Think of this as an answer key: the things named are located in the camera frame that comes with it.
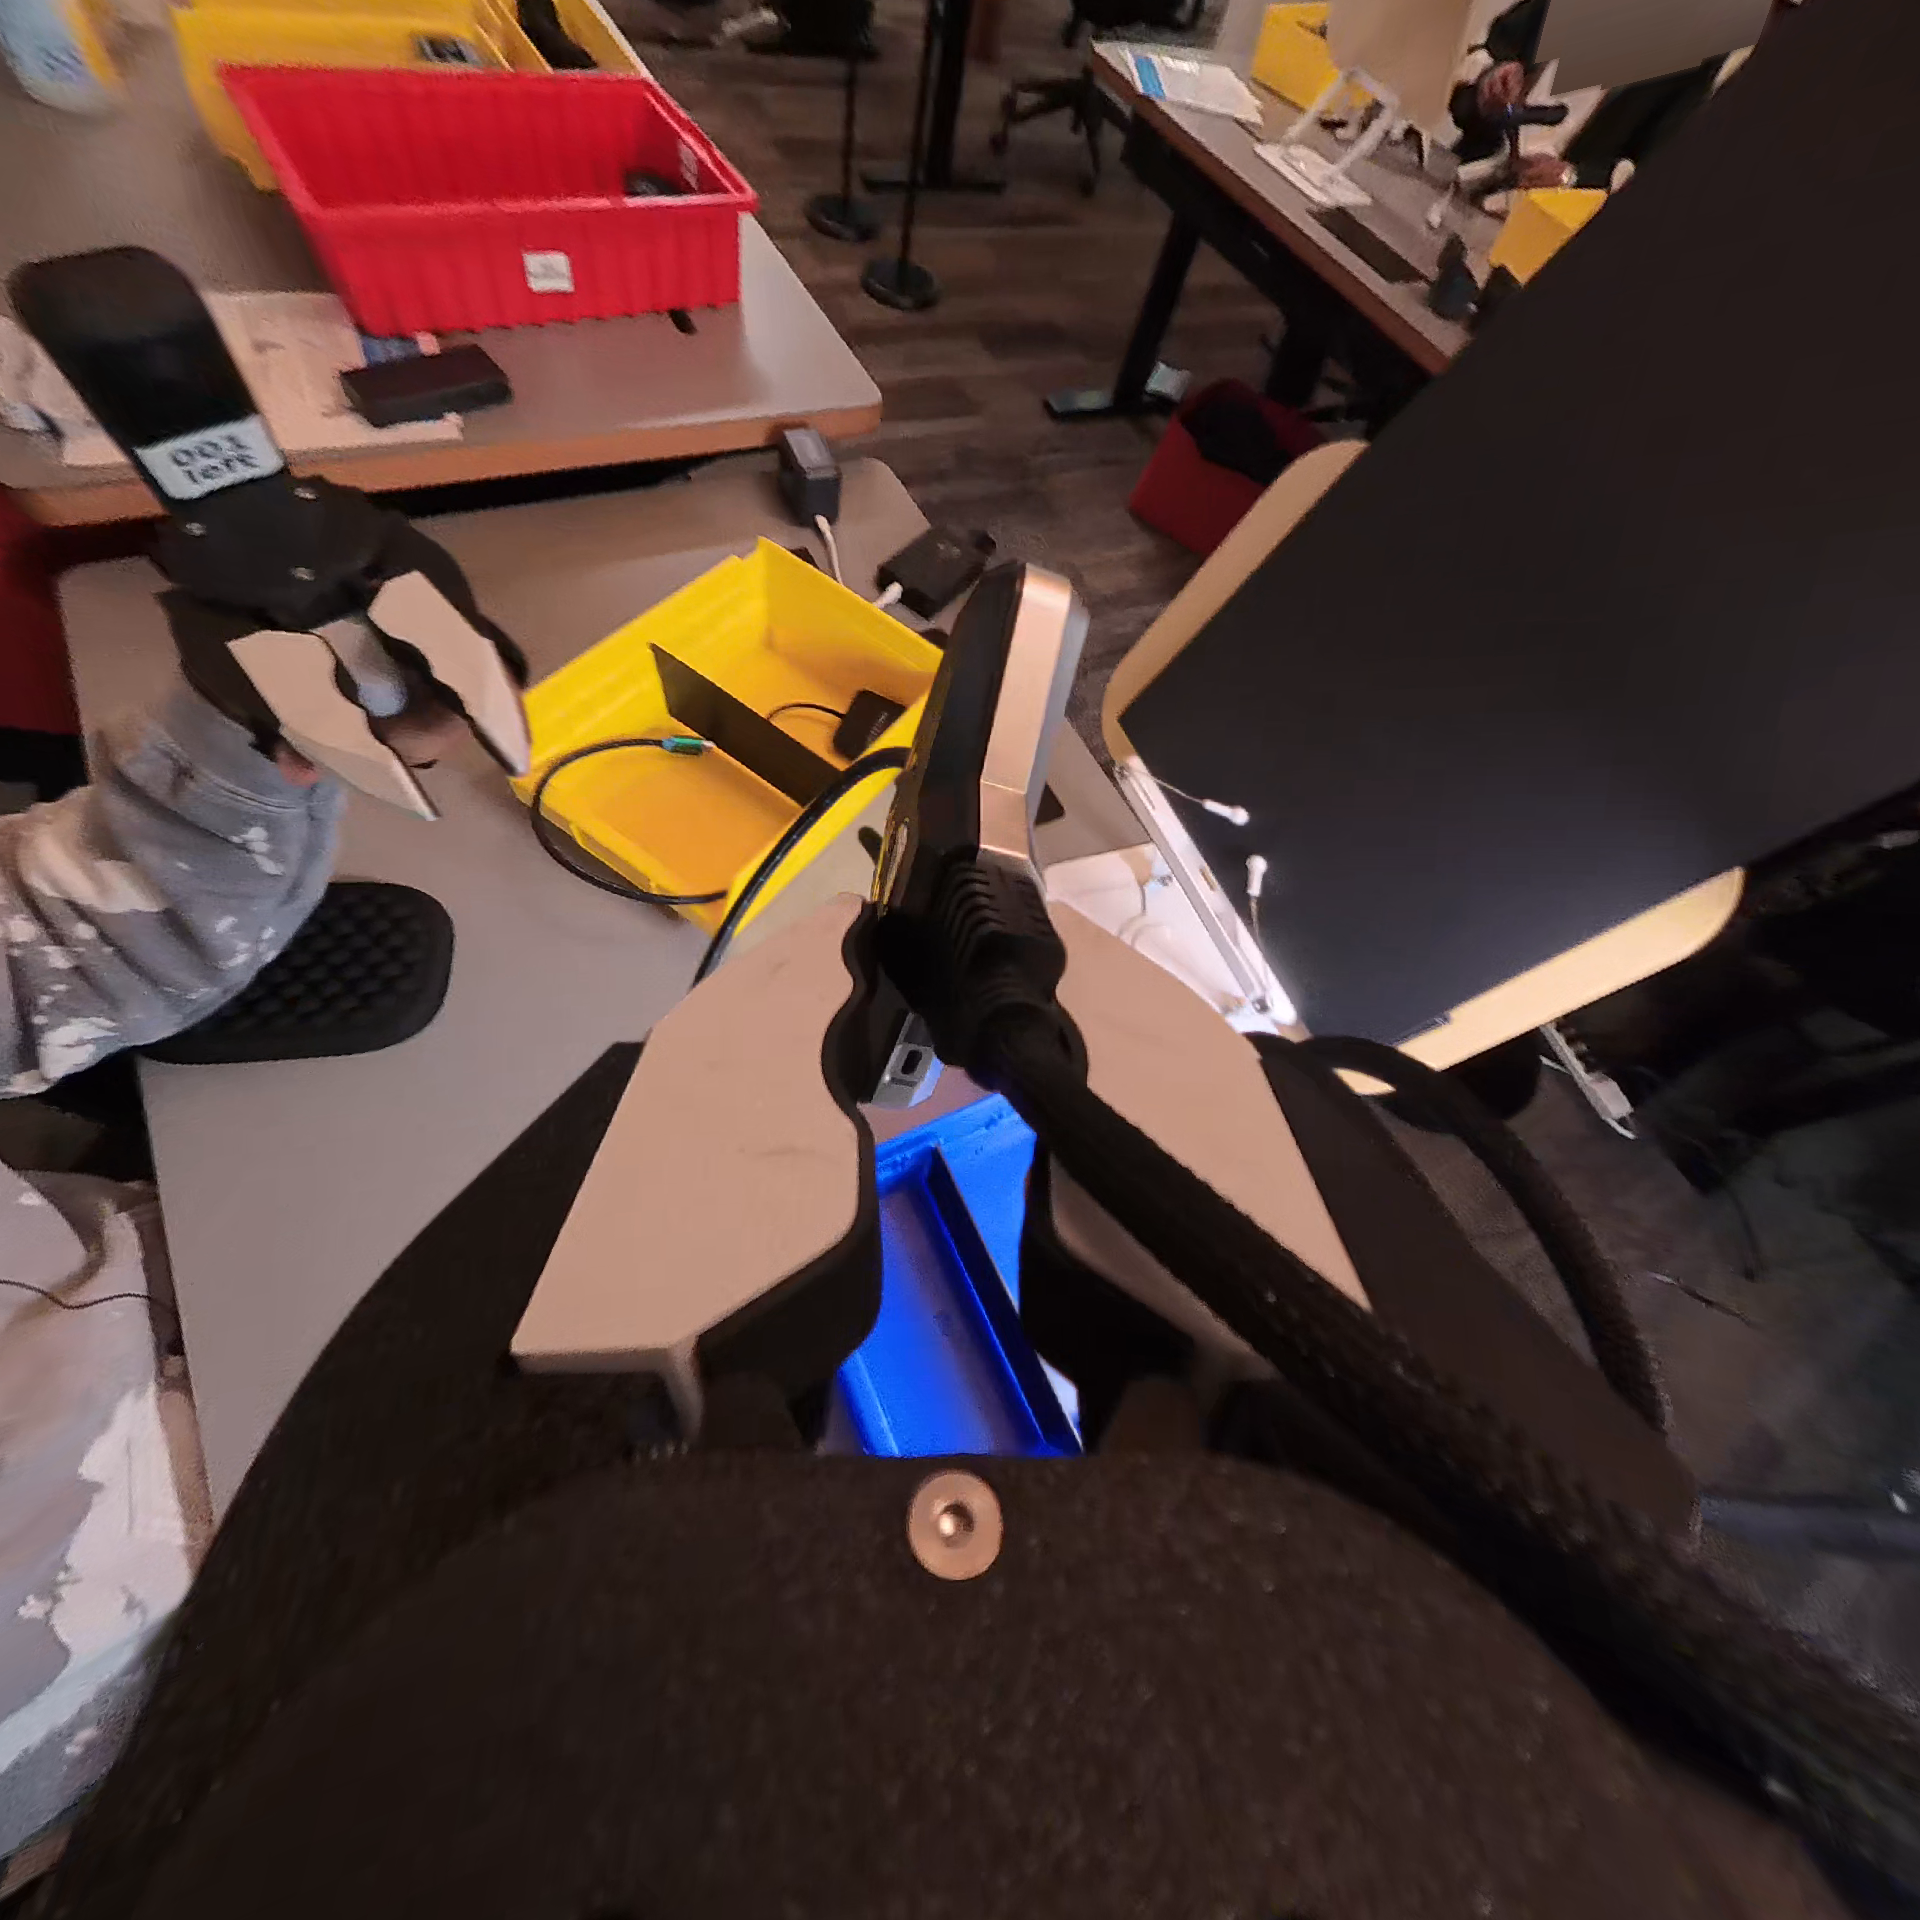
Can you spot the person's left forearm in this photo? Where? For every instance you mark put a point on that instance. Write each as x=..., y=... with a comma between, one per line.
x=149, y=901

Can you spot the red storage bin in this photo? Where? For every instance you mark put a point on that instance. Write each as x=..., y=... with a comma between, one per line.
x=1200, y=495

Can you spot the white wipes canister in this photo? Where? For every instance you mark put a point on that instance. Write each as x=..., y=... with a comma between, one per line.
x=53, y=54

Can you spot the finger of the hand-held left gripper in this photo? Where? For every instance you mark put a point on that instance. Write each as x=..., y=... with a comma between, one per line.
x=451, y=645
x=307, y=691

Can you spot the black hdmi adapter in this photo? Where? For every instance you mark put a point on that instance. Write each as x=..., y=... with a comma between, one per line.
x=870, y=726

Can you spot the person's left hand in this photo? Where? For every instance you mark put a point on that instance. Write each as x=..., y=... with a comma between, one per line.
x=413, y=730

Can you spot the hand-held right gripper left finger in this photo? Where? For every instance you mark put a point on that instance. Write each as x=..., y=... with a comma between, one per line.
x=704, y=1142

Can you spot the flat black box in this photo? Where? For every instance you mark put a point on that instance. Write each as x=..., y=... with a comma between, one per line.
x=934, y=569

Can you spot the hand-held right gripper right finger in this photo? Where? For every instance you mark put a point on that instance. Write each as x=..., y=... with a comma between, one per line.
x=1200, y=1096

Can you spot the black power bank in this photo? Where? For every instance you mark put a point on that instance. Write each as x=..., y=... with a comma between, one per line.
x=429, y=387

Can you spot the black wrist rest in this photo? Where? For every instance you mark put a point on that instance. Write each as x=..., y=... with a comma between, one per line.
x=347, y=974

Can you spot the wooden desk black legs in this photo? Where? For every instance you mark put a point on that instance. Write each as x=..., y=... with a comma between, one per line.
x=1244, y=166

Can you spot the silver multiport hub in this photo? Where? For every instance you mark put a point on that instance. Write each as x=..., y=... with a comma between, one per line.
x=1027, y=704

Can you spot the black office chair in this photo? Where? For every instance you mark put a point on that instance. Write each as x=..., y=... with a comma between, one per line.
x=1050, y=105

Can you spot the red ribbed bin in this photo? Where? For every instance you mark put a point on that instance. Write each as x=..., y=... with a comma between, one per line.
x=482, y=254

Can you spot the yellow storage bin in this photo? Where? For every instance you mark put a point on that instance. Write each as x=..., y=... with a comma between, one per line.
x=720, y=616
x=301, y=37

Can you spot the small yellow bin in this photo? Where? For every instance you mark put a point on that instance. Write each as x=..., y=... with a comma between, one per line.
x=1546, y=233
x=1291, y=54

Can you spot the blue storage bin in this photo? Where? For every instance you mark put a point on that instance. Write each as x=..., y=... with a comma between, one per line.
x=931, y=1319

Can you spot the black power adapter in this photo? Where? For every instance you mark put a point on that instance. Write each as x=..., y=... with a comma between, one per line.
x=811, y=473

